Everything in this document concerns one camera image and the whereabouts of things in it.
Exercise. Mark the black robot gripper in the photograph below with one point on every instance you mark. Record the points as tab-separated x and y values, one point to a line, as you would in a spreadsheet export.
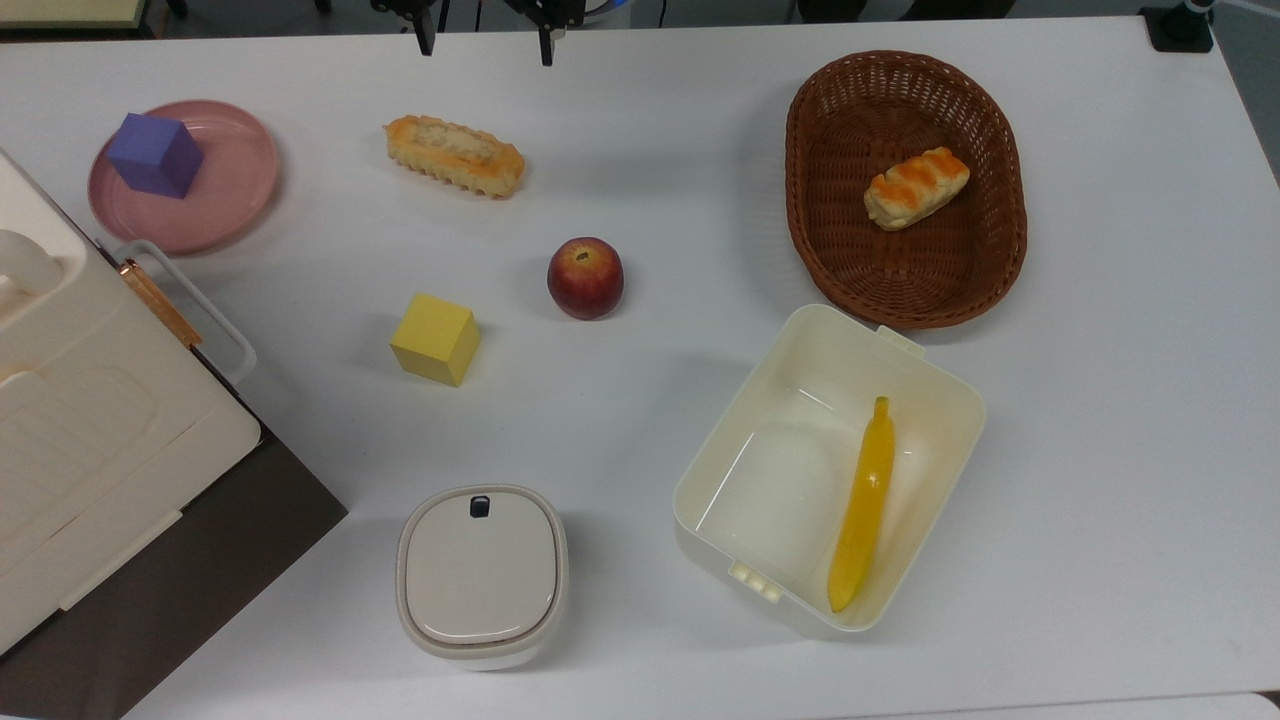
545	10

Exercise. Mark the purple cube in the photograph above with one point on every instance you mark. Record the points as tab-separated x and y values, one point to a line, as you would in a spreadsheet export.
155	154

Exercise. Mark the yellow cube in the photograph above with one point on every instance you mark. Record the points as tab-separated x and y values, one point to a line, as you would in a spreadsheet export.
435	338

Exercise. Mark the long crusty bread loaf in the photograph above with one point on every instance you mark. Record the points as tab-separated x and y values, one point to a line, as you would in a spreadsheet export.
455	155

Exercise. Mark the red apple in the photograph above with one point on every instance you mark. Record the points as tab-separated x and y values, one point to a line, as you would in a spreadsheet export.
585	278

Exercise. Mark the pink plate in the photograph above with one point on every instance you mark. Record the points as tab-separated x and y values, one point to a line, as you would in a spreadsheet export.
215	185

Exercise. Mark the pale yellow board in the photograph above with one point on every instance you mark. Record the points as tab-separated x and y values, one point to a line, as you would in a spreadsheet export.
70	10

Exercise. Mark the small glazed bread roll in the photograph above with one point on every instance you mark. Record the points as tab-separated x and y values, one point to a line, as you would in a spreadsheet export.
915	188

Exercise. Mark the brown wicker basket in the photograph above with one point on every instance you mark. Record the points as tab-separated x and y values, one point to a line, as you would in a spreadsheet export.
905	260

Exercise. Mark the cream open plastic box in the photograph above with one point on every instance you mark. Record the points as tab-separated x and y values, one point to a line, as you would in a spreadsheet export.
780	470

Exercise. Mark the small white lidded container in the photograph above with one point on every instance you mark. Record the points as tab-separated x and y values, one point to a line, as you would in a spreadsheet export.
480	570

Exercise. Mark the large white appliance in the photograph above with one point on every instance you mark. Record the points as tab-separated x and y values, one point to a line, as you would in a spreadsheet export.
95	420

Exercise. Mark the yellow banana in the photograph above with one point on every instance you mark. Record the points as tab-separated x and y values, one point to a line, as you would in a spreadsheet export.
865	500

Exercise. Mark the dark brown mat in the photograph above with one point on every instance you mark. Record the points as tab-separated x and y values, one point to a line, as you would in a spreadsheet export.
190	590

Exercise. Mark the black camera stand base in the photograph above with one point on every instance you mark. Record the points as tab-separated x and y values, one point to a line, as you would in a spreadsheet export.
1180	28

